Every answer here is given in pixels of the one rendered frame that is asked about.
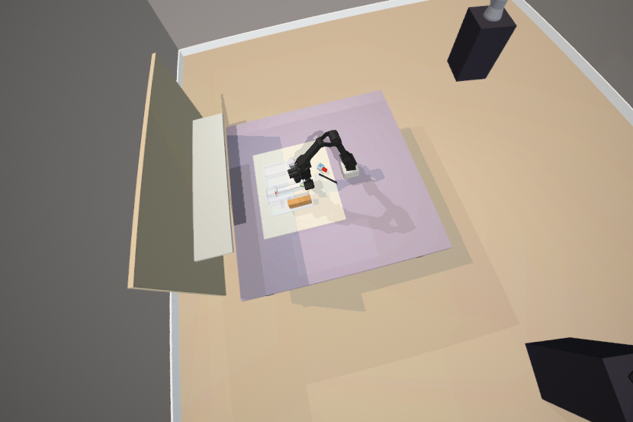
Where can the wooden block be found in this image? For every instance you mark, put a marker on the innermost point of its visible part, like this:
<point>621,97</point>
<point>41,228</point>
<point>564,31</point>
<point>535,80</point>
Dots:
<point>305,200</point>
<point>294,203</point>

